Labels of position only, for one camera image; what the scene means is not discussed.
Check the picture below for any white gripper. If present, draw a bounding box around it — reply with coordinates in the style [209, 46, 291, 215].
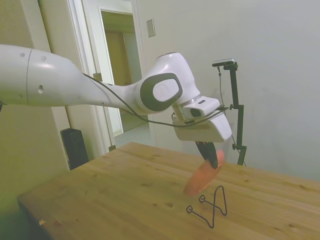
[172, 112, 233, 170]

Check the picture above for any orange round plate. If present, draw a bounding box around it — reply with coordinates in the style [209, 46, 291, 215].
[183, 149, 226, 197]

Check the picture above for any brown wooden door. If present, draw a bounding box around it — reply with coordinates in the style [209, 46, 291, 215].
[104, 29, 133, 86]

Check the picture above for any black floor speaker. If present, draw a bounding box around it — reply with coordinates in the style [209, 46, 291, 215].
[60, 127, 90, 172]

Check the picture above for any black camera stand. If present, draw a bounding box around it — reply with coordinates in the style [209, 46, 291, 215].
[223, 62, 248, 167]

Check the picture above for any black wire plate stand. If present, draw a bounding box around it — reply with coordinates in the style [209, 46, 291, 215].
[186, 185, 229, 230]

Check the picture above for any black camera stand cable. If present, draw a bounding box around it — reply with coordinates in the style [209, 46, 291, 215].
[216, 65, 238, 151]

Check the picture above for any black stereo camera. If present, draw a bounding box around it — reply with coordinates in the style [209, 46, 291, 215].
[211, 57, 237, 68]

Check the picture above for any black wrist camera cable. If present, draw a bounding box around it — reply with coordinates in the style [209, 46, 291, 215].
[81, 72, 230, 125]

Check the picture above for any white wall switch plate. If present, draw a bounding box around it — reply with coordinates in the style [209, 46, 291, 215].
[146, 18, 156, 39]

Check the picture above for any white door frame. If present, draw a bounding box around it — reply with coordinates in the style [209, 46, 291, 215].
[66, 0, 157, 157]

